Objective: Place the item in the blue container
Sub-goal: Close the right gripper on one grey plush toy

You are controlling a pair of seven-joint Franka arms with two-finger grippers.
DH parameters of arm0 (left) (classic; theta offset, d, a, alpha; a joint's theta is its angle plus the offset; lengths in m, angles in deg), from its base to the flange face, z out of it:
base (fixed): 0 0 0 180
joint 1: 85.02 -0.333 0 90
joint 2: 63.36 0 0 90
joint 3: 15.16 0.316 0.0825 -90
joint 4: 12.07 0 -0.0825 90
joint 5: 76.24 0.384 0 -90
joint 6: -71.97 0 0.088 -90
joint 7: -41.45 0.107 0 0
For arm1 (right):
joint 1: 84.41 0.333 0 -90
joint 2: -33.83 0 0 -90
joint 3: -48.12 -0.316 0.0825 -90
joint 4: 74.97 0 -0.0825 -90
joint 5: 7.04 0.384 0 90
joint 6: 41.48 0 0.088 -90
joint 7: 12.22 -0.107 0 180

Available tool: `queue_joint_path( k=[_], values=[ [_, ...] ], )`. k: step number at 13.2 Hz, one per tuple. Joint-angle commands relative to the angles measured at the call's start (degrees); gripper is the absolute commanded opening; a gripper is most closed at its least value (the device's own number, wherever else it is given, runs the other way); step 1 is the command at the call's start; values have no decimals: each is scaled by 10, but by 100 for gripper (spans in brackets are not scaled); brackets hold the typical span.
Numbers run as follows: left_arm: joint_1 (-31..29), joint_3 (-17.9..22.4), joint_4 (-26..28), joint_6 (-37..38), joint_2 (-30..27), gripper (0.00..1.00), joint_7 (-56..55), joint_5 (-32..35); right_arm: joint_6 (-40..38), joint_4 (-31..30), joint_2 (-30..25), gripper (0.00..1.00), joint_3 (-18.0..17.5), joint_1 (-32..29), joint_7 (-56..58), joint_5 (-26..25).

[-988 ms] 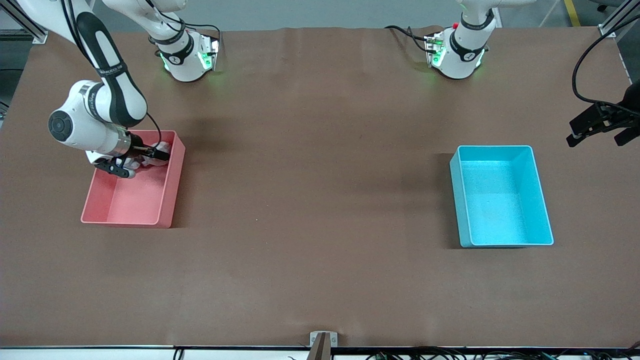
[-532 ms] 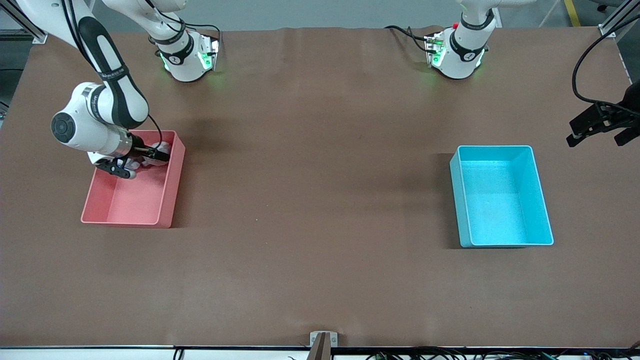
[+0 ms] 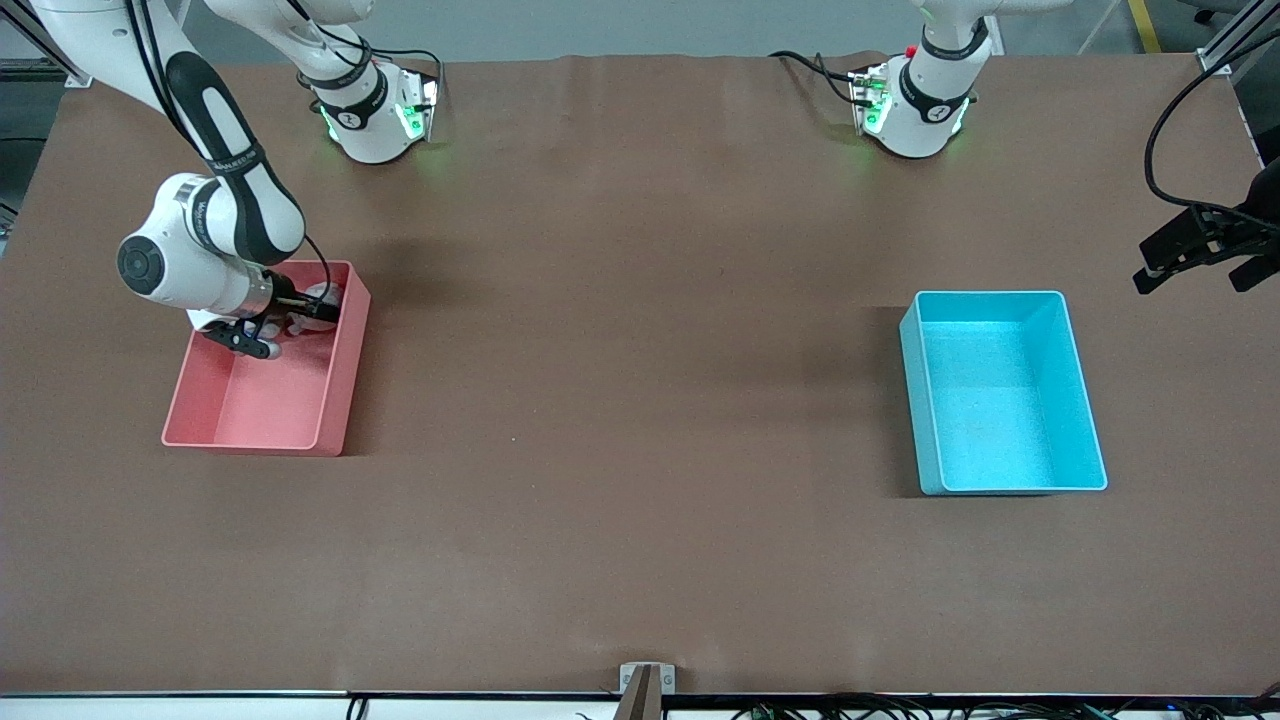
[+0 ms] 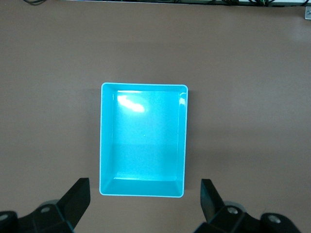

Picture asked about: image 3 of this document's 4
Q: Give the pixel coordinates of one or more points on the pink plastic box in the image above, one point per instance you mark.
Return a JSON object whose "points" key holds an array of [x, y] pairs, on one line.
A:
{"points": [[270, 400]]}

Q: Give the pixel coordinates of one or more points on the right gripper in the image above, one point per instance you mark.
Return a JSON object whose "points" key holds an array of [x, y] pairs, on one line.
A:
{"points": [[289, 300]]}

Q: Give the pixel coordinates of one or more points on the grey plush toy white belly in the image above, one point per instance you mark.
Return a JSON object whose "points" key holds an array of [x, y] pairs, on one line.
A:
{"points": [[325, 291]]}

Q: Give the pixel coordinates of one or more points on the brown table cover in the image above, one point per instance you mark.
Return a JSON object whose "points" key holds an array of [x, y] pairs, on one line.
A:
{"points": [[640, 300]]}

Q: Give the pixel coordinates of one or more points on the metal camera post bracket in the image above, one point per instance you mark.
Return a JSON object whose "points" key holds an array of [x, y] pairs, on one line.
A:
{"points": [[667, 680]]}

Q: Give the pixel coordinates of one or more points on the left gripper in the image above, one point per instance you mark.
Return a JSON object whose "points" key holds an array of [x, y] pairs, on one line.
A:
{"points": [[1256, 222]]}

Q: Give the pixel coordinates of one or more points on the arm base connector plate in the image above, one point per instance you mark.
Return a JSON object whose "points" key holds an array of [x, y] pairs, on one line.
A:
{"points": [[868, 100], [418, 105]]}

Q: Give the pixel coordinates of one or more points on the blue plastic box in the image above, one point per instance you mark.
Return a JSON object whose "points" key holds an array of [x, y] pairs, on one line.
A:
{"points": [[1000, 420]]}

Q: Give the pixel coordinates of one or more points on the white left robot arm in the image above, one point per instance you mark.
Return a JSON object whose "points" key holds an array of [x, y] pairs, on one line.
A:
{"points": [[925, 110]]}

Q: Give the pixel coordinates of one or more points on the aluminium frame profile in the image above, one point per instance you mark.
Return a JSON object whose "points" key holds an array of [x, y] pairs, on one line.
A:
{"points": [[80, 76], [1215, 60]]}

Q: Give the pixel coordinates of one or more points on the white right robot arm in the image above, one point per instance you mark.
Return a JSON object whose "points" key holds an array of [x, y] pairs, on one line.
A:
{"points": [[175, 270]]}

